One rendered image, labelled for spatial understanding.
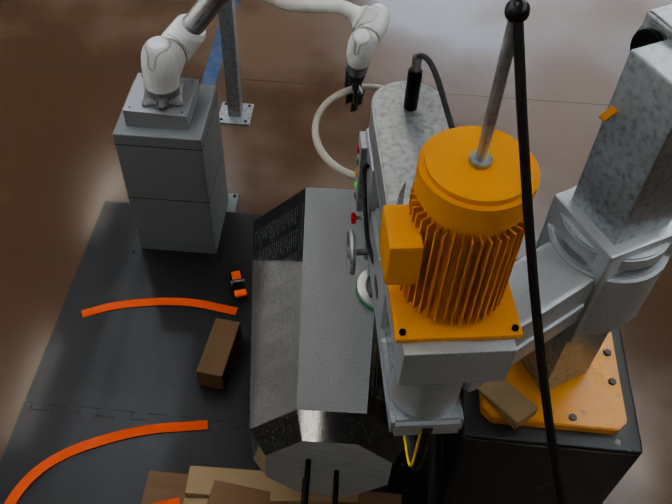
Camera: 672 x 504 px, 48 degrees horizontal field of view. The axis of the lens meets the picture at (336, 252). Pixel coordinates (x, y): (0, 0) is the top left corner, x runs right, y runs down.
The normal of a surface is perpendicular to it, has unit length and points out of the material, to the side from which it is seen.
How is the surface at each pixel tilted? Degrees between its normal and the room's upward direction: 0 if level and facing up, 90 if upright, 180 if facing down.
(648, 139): 90
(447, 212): 90
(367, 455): 90
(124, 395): 0
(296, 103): 0
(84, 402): 0
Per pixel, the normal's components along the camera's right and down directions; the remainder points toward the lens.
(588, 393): 0.04, -0.65
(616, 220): -0.91, 0.30
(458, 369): 0.07, 0.77
